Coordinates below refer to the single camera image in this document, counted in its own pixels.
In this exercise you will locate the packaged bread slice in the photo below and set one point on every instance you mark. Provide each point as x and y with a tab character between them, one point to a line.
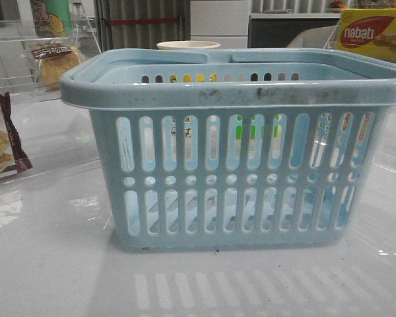
53	59

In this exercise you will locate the light blue plastic basket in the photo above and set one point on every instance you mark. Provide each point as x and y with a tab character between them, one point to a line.
233	148

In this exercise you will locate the yellow popcorn cup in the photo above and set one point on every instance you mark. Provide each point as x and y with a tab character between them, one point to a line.
187	45

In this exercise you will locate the white cabinet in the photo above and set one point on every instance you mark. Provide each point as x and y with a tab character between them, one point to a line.
224	22

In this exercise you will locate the red almond cracker packet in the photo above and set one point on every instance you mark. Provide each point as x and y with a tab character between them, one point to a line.
13	159

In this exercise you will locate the clear acrylic display shelf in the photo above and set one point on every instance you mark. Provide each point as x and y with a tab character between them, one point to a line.
53	135

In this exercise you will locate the green cartoon bottle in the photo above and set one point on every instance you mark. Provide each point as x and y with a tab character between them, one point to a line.
51	18

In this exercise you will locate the yellow nabati wafer box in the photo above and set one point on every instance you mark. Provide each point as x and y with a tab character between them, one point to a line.
369	32

